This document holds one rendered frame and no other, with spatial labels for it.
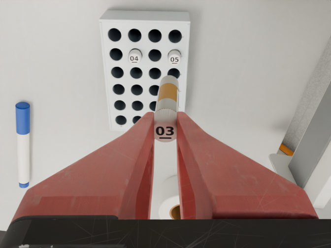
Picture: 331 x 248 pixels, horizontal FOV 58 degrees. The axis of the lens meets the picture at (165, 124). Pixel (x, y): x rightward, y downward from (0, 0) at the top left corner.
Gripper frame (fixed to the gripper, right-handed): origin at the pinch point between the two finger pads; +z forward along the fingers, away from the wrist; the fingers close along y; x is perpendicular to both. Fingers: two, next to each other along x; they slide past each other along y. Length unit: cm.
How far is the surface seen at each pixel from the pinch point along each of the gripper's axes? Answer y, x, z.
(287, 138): -54, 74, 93
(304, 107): -57, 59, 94
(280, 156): -12.4, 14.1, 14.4
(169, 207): -0.5, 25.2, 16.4
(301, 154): -13.1, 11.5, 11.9
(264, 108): -12.0, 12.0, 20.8
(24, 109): 16.8, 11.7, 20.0
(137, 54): 2.6, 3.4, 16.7
